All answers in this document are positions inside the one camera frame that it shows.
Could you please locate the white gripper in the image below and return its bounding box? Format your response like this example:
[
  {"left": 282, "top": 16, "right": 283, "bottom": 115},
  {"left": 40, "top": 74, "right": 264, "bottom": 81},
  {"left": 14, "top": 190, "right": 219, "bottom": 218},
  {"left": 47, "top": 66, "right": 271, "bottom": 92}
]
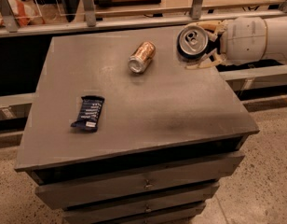
[{"left": 185, "top": 17, "right": 267, "bottom": 69}]

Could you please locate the blue pepsi can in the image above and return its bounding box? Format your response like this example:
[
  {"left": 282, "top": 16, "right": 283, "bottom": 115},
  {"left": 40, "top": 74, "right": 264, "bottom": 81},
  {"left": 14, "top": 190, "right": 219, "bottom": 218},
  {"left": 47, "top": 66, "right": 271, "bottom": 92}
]
[{"left": 177, "top": 25, "right": 209, "bottom": 60}]

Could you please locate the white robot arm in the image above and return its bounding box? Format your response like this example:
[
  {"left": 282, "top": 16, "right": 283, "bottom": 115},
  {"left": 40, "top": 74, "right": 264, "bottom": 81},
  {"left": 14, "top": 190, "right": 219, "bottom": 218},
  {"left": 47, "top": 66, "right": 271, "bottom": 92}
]
[{"left": 177, "top": 17, "right": 287, "bottom": 68}]

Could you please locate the gold soda can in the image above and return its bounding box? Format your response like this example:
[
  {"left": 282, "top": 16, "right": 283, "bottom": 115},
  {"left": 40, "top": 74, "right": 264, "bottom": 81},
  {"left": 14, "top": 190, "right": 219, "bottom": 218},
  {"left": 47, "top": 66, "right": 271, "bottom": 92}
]
[{"left": 128, "top": 41, "right": 156, "bottom": 74}]

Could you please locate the grey drawer cabinet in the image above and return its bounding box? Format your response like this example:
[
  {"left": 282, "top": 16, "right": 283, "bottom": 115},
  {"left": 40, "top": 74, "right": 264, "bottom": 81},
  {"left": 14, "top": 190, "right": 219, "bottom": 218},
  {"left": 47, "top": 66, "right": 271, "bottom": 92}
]
[{"left": 15, "top": 27, "right": 258, "bottom": 224}]

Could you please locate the dark blue snack bar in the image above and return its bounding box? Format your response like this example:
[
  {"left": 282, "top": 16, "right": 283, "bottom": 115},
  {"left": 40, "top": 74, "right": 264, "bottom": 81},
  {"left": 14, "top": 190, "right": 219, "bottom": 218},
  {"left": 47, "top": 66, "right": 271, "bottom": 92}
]
[{"left": 71, "top": 95, "right": 104, "bottom": 133}]

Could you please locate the orange white bag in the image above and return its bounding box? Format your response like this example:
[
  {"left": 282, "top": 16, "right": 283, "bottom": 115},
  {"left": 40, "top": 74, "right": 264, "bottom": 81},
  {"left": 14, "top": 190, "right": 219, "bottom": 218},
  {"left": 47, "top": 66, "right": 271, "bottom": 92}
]
[{"left": 0, "top": 0, "right": 45, "bottom": 27}]

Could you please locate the grey metal railing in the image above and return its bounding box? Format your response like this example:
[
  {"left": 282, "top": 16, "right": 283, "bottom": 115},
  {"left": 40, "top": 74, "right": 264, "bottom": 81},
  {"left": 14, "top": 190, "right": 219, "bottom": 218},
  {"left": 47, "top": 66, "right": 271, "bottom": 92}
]
[{"left": 0, "top": 0, "right": 287, "bottom": 37}]

